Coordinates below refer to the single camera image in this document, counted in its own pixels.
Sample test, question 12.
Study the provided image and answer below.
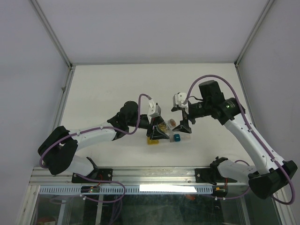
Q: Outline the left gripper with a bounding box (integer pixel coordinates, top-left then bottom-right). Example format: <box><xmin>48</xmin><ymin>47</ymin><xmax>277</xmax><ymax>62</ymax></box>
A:
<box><xmin>127</xmin><ymin>114</ymin><xmax>170</xmax><ymax>139</ymax></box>

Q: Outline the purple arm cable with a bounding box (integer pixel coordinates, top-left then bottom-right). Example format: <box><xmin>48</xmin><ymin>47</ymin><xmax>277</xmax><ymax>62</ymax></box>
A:
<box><xmin>39</xmin><ymin>94</ymin><xmax>153</xmax><ymax>169</ymax></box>
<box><xmin>185</xmin><ymin>75</ymin><xmax>295</xmax><ymax>206</ymax></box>

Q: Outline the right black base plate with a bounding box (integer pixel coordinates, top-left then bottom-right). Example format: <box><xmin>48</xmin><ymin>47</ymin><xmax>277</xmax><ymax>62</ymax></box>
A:
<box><xmin>195</xmin><ymin>167</ymin><xmax>237</xmax><ymax>185</ymax></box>

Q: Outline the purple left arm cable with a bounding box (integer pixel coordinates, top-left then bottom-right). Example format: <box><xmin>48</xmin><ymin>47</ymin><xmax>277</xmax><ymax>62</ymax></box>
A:
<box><xmin>39</xmin><ymin>94</ymin><xmax>153</xmax><ymax>169</ymax></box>

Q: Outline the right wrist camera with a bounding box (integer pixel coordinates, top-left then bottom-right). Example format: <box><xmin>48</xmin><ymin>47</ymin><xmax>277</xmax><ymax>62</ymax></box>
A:
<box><xmin>173</xmin><ymin>92</ymin><xmax>188</xmax><ymax>108</ymax></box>

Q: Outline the weekly pill organizer strip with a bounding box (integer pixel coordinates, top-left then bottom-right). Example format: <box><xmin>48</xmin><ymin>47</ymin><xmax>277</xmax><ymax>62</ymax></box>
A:
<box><xmin>147</xmin><ymin>133</ymin><xmax>191</xmax><ymax>145</ymax></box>

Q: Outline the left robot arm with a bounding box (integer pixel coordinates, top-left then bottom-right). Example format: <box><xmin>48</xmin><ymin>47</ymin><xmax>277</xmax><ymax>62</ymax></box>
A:
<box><xmin>37</xmin><ymin>101</ymin><xmax>169</xmax><ymax>182</ymax></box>

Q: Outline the slotted cable duct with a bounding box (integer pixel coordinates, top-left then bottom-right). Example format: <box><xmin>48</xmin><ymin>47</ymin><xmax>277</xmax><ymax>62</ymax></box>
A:
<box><xmin>39</xmin><ymin>184</ymin><xmax>213</xmax><ymax>195</ymax></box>

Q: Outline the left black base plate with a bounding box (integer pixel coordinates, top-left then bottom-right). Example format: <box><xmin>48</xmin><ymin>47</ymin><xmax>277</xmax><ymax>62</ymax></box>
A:
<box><xmin>71</xmin><ymin>168</ymin><xmax>113</xmax><ymax>183</ymax></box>

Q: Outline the clear bottle of yellow pills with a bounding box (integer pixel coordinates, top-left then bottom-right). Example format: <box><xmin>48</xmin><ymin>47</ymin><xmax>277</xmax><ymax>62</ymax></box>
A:
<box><xmin>158</xmin><ymin>119</ymin><xmax>177</xmax><ymax>133</ymax></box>

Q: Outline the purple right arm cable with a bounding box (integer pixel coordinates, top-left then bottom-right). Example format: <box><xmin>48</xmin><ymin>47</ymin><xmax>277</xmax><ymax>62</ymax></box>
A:
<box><xmin>185</xmin><ymin>75</ymin><xmax>295</xmax><ymax>206</ymax></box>

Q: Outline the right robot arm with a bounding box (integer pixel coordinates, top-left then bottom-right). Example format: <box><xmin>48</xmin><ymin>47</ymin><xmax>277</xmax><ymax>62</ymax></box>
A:
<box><xmin>172</xmin><ymin>80</ymin><xmax>298</xmax><ymax>199</ymax></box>

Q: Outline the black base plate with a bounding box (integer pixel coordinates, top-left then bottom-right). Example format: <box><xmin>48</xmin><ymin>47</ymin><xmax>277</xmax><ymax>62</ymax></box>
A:
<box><xmin>71</xmin><ymin>168</ymin><xmax>113</xmax><ymax>183</ymax></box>
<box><xmin>195</xmin><ymin>167</ymin><xmax>237</xmax><ymax>185</ymax></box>

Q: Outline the aluminium mounting rail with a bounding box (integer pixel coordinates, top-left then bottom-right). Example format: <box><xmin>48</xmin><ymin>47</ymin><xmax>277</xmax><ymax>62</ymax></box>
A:
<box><xmin>30</xmin><ymin>166</ymin><xmax>237</xmax><ymax>187</ymax></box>

